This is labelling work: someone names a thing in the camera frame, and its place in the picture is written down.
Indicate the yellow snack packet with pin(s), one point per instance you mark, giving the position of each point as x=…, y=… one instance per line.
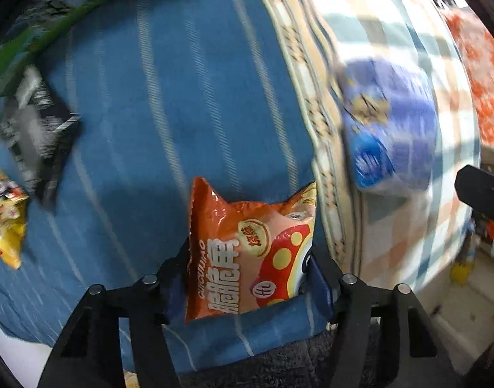
x=6, y=218

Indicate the orange snack packet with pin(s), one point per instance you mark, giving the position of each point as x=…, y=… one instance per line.
x=247, y=250

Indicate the checkered pastel bedsheet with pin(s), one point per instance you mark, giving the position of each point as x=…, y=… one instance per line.
x=376, y=89

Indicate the yellow small object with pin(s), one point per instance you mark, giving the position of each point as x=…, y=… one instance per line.
x=462, y=273

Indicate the orange floral cloth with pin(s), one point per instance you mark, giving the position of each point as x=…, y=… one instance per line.
x=479, y=76

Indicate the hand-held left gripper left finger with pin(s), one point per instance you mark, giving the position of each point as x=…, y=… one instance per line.
x=175, y=291

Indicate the dark grey fuzzy mat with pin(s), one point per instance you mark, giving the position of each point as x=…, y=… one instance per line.
x=279, y=361

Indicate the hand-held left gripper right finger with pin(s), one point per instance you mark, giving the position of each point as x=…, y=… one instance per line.
x=320, y=287

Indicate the blue snack packet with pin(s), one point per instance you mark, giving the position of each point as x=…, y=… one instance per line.
x=386, y=129

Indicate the blue striped blanket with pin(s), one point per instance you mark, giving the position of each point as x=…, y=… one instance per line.
x=170, y=109

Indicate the green printed cloth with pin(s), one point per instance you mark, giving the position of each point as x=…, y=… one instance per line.
x=32, y=24

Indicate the black snack packet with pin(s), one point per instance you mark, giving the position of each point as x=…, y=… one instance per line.
x=38, y=129

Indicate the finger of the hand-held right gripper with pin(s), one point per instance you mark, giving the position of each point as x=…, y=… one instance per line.
x=477, y=188

